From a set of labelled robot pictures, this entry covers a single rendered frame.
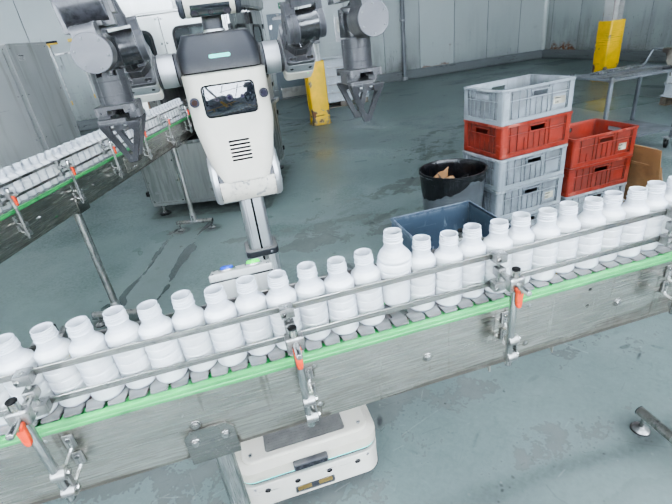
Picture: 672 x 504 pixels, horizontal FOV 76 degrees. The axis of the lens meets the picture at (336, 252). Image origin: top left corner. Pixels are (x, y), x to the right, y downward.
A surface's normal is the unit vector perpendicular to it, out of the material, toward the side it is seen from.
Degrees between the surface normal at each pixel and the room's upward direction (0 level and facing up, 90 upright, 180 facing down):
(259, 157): 90
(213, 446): 90
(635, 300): 90
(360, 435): 31
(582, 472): 0
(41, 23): 90
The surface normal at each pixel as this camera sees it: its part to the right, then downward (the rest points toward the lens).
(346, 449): 0.27, 0.41
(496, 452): -0.11, -0.88
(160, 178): -0.04, 0.47
